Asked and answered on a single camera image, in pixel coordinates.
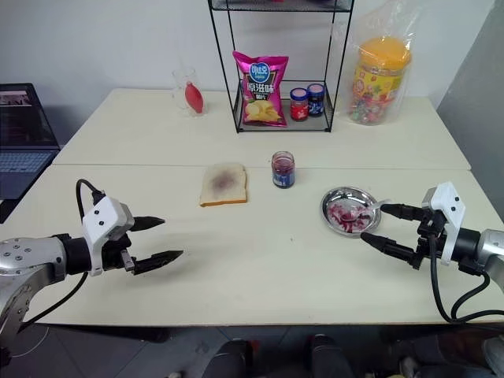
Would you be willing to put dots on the pink potato chips bag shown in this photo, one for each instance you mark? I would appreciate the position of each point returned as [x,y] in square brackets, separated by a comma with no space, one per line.
[260,90]

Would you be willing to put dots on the clear glass cup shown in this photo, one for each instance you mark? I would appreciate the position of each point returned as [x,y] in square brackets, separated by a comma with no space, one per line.
[181,86]

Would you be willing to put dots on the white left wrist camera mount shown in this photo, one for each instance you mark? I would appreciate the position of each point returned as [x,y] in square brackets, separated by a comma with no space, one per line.
[100,220]

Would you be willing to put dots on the red-lidded jar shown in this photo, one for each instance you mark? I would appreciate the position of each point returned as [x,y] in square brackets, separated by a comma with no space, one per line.
[299,106]

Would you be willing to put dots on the dark rounded shape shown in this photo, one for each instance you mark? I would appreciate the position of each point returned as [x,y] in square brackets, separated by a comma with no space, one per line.
[232,360]

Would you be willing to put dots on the blue-lidded jar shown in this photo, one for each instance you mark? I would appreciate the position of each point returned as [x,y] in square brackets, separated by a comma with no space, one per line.
[316,102]

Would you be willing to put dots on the orange-lid candy jar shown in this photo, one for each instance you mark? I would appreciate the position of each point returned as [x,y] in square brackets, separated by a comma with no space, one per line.
[378,86]

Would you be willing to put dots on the open blue-label jam jar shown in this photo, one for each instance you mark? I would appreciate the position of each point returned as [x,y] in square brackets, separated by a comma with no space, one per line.
[282,173]

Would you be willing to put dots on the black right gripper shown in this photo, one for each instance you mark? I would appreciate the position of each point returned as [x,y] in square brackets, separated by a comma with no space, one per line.
[427,232]

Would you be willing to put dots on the red bulb-shaped object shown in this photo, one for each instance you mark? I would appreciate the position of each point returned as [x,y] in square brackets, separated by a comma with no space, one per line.
[195,98]

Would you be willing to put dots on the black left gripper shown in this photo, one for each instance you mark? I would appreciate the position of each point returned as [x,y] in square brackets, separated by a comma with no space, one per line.
[116,254]

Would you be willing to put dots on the slice of toast with jam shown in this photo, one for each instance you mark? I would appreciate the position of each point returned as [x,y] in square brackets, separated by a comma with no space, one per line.
[224,185]

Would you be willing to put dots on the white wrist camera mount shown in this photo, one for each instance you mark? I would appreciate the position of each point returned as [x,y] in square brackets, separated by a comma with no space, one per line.
[100,220]
[445,197]

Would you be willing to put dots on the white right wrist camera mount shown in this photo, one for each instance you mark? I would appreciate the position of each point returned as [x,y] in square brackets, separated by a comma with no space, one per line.
[445,197]

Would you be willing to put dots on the open black laptop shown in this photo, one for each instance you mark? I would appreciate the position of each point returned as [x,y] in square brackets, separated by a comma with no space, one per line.
[23,126]

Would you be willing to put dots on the round metal plate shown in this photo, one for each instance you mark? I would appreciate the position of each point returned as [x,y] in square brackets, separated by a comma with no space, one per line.
[334,201]

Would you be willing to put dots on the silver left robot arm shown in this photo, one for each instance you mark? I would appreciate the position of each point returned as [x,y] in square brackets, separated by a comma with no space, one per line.
[23,256]

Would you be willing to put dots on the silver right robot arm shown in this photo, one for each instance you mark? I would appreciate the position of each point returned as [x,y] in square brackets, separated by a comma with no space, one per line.
[490,248]

